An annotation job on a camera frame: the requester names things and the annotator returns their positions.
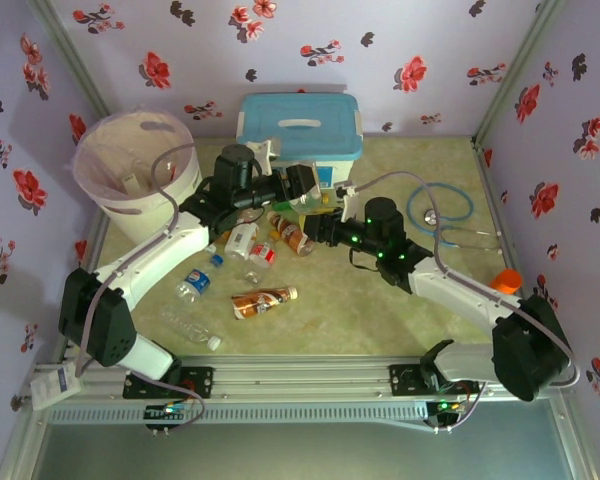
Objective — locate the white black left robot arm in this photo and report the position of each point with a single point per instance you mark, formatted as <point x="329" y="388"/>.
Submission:
<point x="150" y="255"/>

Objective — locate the white round waste bin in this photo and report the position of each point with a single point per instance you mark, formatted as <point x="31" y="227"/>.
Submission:
<point x="150" y="220"/>

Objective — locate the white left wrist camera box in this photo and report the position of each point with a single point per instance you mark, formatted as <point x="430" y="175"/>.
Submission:
<point x="267" y="155"/>

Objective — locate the small clear bottle red label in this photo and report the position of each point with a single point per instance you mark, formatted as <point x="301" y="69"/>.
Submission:
<point x="262" y="255"/>

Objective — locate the aluminium side rail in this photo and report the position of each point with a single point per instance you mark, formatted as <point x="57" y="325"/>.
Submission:
<point x="94" y="252"/>
<point x="494" y="200"/>

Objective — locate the orange plastic cup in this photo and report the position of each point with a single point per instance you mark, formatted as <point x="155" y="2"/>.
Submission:
<point x="506" y="281"/>

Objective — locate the clear cola bottle blue cap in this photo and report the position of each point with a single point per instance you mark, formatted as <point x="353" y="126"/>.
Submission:
<point x="197" y="281"/>

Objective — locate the small controller board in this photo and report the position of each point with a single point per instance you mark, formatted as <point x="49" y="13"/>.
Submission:
<point x="167" y="411"/>
<point x="445" y="407"/>

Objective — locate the green plastic bottle yellow cap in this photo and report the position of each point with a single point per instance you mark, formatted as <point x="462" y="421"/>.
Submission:
<point x="305" y="201"/>

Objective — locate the blue tube stethoscope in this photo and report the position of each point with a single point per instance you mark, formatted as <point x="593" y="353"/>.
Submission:
<point x="431" y="216"/>

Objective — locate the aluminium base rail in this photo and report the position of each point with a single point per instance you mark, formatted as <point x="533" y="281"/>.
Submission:
<point x="300" y="380"/>

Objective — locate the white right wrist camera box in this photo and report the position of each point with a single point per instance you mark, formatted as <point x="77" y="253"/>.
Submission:
<point x="351" y="202"/>

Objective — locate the storage box with blue lid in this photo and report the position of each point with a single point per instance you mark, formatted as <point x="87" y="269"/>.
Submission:
<point x="330" y="130"/>

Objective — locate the white card blue print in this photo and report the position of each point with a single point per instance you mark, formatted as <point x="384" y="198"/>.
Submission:
<point x="55" y="387"/>

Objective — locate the brown label plastic bottle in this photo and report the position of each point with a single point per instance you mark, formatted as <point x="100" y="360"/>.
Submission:
<point x="260" y="302"/>
<point x="290" y="235"/>

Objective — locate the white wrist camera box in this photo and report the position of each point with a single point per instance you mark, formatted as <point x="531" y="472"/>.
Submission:
<point x="267" y="155"/>
<point x="351" y="202"/>

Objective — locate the aluminium corner post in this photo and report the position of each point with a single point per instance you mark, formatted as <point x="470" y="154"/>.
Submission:
<point x="74" y="50"/>
<point x="526" y="50"/>

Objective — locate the unlabelled clear bottle white cap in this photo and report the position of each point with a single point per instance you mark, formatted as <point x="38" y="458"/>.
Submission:
<point x="213" y="343"/>

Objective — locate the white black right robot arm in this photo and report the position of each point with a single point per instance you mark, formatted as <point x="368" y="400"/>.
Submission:
<point x="460" y="290"/>

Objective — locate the bottle white label orange mark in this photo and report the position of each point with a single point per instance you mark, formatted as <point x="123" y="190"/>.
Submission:
<point x="242" y="240"/>

